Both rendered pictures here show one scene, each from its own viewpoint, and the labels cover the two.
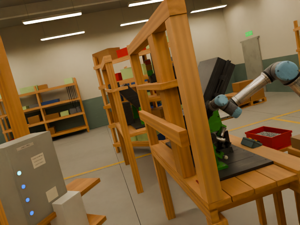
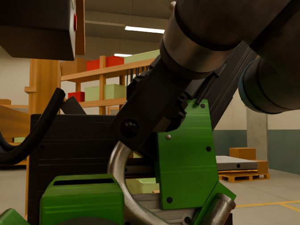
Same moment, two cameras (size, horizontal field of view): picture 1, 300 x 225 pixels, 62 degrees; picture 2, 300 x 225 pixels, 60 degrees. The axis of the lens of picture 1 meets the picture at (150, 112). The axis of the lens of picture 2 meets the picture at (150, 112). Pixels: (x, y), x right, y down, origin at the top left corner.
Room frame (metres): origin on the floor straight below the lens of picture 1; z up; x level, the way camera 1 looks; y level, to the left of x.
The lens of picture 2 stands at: (1.44, -0.38, 1.21)
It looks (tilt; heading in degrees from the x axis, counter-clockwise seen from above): 4 degrees up; 357
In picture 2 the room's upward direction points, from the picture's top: straight up
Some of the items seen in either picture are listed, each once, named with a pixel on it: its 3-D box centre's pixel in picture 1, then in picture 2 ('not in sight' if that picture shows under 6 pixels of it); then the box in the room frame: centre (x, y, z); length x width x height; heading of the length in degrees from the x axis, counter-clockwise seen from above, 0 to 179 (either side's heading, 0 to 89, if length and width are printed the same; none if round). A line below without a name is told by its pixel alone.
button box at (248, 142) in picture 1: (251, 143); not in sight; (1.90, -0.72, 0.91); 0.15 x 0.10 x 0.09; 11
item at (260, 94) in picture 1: (241, 94); (239, 163); (8.07, -3.03, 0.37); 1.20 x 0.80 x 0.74; 109
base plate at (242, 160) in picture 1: (206, 150); not in sight; (2.03, -0.39, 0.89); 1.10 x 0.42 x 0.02; 11
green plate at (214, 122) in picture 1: (211, 117); (180, 148); (1.97, -0.47, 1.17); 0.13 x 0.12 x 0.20; 11
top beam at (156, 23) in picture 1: (145, 36); not in sight; (1.97, -0.10, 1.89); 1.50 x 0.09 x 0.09; 11
